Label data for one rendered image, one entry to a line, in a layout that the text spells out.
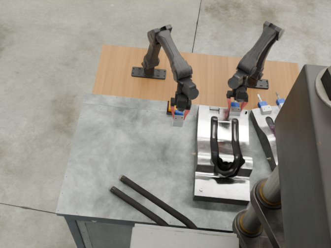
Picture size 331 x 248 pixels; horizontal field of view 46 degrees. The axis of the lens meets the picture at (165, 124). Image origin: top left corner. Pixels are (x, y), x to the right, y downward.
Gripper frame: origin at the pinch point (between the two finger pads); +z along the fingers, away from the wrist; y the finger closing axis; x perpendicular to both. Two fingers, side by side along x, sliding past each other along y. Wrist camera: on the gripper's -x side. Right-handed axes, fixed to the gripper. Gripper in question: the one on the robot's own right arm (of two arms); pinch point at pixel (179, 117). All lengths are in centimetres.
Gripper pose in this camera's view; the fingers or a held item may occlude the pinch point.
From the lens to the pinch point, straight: 195.0
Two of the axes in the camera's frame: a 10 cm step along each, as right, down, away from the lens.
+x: 0.3, -4.8, 8.8
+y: 9.9, 1.1, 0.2
